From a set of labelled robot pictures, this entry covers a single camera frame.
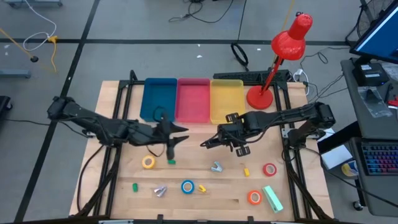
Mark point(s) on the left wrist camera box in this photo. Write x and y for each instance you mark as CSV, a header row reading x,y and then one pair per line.
x,y
165,123

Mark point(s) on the yellow plastic bin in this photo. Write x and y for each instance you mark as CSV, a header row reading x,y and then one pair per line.
x,y
227,102

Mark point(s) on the grey metal base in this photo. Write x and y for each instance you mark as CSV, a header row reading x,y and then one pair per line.
x,y
31,3
15,73

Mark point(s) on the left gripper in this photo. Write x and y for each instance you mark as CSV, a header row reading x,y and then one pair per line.
x,y
152,133

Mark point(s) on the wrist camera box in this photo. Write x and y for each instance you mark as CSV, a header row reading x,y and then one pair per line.
x,y
165,123
225,130

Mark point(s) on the blue plastic bin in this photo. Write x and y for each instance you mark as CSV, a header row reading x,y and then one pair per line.
x,y
158,96

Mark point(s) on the red tool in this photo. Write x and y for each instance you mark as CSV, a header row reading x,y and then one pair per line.
x,y
394,102

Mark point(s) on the white cardboard box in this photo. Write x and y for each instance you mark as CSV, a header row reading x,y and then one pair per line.
x,y
335,157

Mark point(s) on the black round weight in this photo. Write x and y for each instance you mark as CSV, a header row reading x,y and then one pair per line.
x,y
34,58

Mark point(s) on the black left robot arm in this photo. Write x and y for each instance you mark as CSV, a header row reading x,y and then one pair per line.
x,y
93,124

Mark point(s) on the black cage fan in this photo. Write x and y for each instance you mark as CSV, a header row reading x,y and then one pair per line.
x,y
373,12

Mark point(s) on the grey computer cart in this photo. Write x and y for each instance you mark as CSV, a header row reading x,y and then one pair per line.
x,y
357,124

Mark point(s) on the clear plastic bag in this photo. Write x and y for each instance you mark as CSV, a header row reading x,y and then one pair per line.
x,y
373,102

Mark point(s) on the black keyboard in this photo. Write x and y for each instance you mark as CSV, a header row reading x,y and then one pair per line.
x,y
236,76

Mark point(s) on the green mini stapler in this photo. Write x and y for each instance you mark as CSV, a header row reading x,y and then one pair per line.
x,y
135,187
171,162

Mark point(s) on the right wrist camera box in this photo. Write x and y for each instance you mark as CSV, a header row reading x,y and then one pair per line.
x,y
225,130

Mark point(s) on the yellow mini stapler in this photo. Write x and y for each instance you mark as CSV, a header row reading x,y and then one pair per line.
x,y
246,172
202,188

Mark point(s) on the computer monitor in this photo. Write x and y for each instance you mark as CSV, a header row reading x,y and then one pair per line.
x,y
379,37

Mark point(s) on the light blue staple remover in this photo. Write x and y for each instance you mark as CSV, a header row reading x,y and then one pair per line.
x,y
216,169

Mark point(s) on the red desk lamp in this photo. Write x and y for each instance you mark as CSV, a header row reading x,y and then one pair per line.
x,y
259,98

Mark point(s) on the pink plastic bin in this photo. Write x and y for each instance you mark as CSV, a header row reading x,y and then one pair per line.
x,y
192,102

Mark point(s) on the rainbow backlit keyboard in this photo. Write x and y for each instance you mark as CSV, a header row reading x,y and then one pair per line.
x,y
381,158

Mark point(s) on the black caster block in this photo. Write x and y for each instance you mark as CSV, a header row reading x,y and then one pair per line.
x,y
4,105

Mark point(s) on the orange tape roll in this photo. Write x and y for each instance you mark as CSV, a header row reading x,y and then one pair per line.
x,y
254,192

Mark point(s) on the black mini computer box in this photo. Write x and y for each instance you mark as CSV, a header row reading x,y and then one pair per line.
x,y
370,74

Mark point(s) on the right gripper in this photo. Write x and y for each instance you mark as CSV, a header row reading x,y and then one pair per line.
x,y
241,133

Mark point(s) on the red tape roll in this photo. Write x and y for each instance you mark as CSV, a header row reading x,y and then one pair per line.
x,y
270,164

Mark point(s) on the mint green stapler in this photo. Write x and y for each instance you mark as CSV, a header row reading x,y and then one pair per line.
x,y
272,199

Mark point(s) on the black cart caster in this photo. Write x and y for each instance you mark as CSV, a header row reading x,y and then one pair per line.
x,y
358,206

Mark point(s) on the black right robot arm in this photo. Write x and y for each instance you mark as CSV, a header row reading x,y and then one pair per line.
x,y
280,118

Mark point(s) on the grey staple remover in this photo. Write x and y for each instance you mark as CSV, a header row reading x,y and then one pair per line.
x,y
158,193

